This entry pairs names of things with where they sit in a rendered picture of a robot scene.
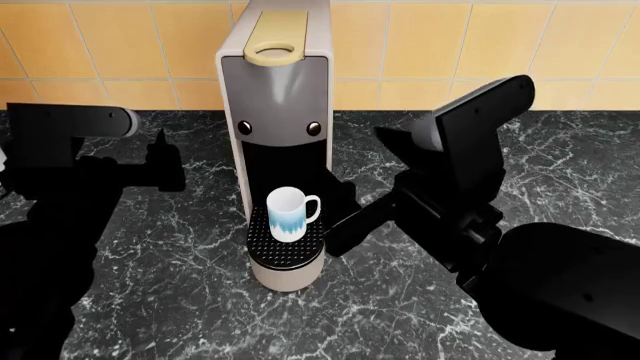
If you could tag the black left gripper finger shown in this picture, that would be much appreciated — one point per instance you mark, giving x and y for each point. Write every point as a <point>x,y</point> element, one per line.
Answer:
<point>161,140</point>

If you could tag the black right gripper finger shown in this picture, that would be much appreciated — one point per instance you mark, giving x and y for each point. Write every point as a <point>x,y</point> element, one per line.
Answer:
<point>357,228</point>

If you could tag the round dark coffee machine button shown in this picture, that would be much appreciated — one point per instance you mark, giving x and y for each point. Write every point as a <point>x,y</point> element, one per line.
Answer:
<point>314,128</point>
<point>244,128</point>

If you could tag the grey capsule coffee machine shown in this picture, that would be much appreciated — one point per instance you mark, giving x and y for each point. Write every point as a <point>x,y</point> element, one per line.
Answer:
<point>275,97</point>

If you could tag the cream coffee machine lid lever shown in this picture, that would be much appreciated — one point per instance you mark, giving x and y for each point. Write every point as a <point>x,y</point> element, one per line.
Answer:
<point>278,33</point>

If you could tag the white mug with blue pattern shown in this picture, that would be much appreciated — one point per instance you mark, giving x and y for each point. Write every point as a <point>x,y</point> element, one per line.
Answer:
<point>285,221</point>

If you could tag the black perforated drip tray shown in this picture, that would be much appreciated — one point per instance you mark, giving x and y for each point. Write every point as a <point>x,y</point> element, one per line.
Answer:
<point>280,253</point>

